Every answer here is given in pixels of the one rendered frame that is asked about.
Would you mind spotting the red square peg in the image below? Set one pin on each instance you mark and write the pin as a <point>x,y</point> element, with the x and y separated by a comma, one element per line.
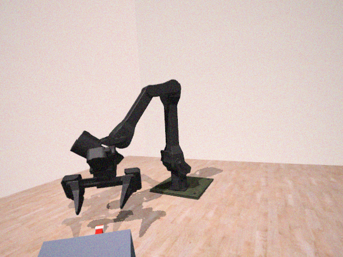
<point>99,229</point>

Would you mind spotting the grey sloped panel with square hole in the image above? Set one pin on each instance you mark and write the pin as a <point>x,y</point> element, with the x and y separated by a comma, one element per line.
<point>111,244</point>

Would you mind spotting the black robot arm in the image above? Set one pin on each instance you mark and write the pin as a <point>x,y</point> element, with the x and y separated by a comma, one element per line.
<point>172,157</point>

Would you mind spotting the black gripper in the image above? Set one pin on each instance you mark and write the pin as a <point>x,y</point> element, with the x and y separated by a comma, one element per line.
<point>103,177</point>

